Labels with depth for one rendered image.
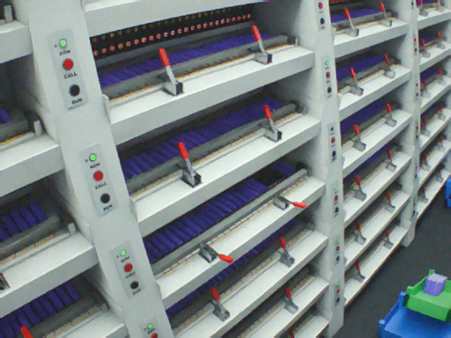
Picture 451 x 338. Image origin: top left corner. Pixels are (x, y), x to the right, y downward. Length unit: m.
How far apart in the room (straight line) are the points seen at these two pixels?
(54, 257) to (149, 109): 0.31
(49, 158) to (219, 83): 0.38
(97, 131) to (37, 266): 0.25
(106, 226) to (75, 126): 0.19
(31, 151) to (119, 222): 0.21
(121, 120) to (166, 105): 0.10
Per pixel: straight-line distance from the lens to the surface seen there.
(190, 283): 0.91
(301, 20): 1.10
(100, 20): 0.70
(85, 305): 0.86
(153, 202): 0.81
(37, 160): 0.66
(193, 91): 0.80
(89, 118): 0.68
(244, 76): 0.89
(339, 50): 1.22
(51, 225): 0.77
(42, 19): 0.65
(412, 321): 1.72
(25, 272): 0.73
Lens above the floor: 1.24
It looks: 23 degrees down
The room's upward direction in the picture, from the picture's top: 10 degrees counter-clockwise
